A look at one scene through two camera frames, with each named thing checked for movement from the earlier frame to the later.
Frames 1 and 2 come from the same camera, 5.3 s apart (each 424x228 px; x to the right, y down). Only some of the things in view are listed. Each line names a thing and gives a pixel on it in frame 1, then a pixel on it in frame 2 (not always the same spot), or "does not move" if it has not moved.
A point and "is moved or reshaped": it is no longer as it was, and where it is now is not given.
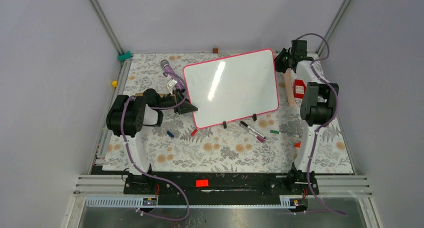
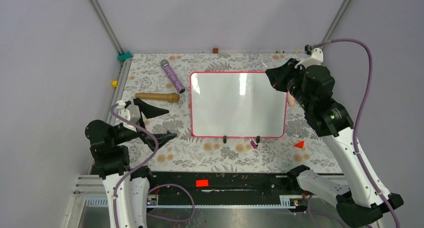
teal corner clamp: [122, 57] does not move
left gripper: [186, 107] to [149, 111]
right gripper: [277, 60] to [278, 75]
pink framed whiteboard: [232, 88] is moved or reshaped
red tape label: [202, 183] does not move
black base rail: [231, 183] does not move
